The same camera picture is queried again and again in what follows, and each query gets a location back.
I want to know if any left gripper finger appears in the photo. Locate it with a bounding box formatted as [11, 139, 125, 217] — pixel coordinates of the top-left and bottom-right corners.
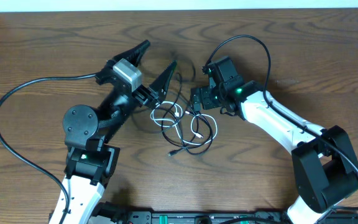
[149, 60, 177, 96]
[112, 40, 150, 67]

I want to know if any white usb cable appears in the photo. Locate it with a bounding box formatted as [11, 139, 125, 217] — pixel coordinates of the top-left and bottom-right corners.
[149, 101, 219, 146]

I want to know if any black usb cable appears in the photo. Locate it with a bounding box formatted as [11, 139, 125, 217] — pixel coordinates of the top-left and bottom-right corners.
[160, 73, 214, 157]

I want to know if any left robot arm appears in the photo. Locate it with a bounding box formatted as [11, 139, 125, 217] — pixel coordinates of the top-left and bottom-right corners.
[49, 40, 177, 223]

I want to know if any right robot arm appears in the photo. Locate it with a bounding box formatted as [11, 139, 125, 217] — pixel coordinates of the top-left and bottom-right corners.
[191, 57, 358, 223]

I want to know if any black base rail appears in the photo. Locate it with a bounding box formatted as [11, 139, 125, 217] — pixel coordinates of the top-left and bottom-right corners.
[121, 203, 358, 224]

